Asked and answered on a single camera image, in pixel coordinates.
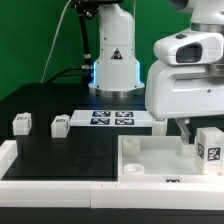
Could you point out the white marker base plate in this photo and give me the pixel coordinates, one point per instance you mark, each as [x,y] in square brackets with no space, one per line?
[111,118]

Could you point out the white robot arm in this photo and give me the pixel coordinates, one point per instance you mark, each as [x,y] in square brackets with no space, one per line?
[116,71]

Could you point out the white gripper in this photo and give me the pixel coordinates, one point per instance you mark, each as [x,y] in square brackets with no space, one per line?
[183,92]

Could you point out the white square tabletop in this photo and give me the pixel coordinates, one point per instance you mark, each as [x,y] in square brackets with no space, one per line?
[155,159]

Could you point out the white U-shaped fence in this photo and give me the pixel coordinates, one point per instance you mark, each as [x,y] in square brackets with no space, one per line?
[207,195]

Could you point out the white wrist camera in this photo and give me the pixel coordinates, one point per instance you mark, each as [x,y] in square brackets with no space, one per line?
[190,47]

